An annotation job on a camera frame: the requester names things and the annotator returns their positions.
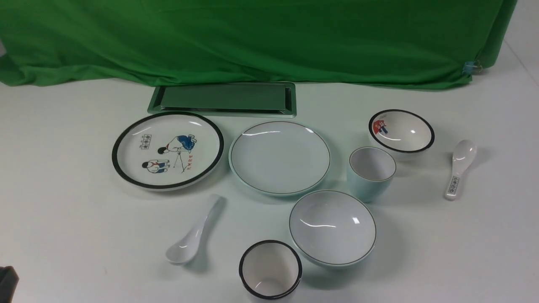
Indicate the pale blue bowl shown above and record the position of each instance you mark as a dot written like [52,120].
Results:
[332,229]

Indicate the pale blue cup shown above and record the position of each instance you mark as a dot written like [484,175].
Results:
[369,173]

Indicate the plain white ceramic spoon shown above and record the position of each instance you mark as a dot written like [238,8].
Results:
[186,249]

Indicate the pale blue plate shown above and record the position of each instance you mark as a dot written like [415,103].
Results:
[280,158]

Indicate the black-rimmed cartoon plate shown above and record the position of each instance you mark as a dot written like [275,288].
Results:
[168,151]

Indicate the black-rimmed white cup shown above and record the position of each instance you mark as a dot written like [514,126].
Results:
[270,272]

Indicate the black-rimmed cartoon bowl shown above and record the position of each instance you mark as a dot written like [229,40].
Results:
[402,134]

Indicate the green backdrop cloth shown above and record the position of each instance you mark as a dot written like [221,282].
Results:
[410,44]

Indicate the white spoon with print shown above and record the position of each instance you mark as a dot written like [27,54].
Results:
[463,156]

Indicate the blue binder clip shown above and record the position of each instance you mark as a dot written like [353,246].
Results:
[472,67]

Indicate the black object at corner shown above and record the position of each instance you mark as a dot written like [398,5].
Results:
[8,283]

